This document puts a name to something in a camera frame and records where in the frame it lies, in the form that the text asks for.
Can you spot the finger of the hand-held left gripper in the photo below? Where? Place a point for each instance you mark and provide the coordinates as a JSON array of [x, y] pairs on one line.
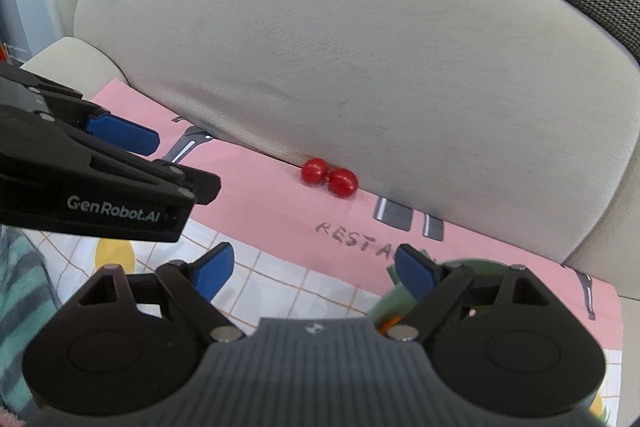
[[125, 134], [197, 187]]

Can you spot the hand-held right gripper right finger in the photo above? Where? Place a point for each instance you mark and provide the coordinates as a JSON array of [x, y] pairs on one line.
[[416, 273]]

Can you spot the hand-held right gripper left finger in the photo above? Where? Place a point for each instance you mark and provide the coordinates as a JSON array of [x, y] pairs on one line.
[[215, 271]]

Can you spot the red cherry tomato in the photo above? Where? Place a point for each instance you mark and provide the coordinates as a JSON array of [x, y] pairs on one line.
[[344, 182], [314, 171]]

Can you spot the pink and white printed mat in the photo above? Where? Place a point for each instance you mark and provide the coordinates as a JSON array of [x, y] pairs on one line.
[[280, 212]]

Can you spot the beige sofa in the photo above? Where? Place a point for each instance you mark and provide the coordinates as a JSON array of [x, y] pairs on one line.
[[75, 62]]

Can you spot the teal striped clothing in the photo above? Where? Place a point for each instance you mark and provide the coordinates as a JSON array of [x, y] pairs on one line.
[[20, 287]]

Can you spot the large beige sofa cushion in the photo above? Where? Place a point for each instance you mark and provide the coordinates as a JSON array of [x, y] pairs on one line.
[[350, 57]]

